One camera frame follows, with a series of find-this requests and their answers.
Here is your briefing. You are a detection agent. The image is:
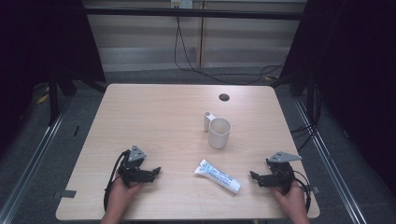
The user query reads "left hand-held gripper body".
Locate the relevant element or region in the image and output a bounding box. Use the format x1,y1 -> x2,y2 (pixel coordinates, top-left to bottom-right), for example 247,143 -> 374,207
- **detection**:
117,144 -> 151,189

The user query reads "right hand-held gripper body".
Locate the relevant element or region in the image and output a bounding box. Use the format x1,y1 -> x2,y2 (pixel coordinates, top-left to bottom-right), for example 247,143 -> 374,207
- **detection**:
265,150 -> 303,196

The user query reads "white toothpaste tube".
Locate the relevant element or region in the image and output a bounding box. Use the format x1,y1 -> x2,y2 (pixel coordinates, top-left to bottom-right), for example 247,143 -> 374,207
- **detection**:
193,159 -> 243,195

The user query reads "white cup with handle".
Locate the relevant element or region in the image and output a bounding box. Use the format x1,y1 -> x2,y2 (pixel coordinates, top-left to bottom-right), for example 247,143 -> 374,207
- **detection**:
204,111 -> 233,150

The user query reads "person's left hand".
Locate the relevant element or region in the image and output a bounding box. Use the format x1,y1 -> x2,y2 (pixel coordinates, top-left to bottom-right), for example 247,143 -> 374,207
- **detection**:
104,177 -> 144,219

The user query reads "person's right hand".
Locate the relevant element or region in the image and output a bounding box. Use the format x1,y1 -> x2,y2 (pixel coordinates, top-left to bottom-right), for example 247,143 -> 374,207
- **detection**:
270,181 -> 308,219

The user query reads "grey tape strip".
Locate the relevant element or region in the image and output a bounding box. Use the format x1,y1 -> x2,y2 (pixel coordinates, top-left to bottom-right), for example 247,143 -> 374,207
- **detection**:
51,189 -> 78,200
303,185 -> 321,195

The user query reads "black metal stand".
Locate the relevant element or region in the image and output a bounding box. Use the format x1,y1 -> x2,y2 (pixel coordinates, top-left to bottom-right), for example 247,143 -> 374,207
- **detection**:
47,73 -> 61,127

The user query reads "yellow floor object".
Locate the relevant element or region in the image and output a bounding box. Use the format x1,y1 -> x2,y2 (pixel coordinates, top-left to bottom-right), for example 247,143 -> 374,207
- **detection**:
35,86 -> 51,105

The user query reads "black curtain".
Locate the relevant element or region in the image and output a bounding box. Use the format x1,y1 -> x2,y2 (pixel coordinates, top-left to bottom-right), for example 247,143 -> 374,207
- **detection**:
0,0 -> 107,158
279,0 -> 396,195

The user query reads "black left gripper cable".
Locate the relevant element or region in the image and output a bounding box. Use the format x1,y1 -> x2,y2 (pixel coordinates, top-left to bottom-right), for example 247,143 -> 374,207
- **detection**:
103,149 -> 131,213

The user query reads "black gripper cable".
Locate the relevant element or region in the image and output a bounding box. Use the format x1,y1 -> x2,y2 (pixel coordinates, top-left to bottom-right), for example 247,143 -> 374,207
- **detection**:
103,149 -> 131,213
291,170 -> 313,215

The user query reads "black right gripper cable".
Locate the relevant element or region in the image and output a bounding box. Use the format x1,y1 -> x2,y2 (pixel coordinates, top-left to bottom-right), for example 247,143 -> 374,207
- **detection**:
291,170 -> 313,215

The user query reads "bundle of black cables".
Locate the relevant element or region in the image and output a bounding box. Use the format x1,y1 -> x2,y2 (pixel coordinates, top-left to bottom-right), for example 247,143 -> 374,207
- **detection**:
290,83 -> 322,154

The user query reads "metal floor rail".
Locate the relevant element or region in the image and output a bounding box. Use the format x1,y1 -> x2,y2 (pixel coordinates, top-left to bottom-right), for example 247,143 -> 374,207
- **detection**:
293,97 -> 369,224
0,95 -> 73,224

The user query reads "long black floor cable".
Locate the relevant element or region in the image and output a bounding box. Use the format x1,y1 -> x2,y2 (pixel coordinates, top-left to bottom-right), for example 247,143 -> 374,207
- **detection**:
173,7 -> 286,86

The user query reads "black horizontal frame bar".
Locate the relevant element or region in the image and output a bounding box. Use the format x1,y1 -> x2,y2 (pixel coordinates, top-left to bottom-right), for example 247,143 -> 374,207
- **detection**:
83,7 -> 305,21

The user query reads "white wall socket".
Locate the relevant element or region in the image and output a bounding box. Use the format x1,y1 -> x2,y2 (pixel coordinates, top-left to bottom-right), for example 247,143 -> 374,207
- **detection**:
170,0 -> 194,9

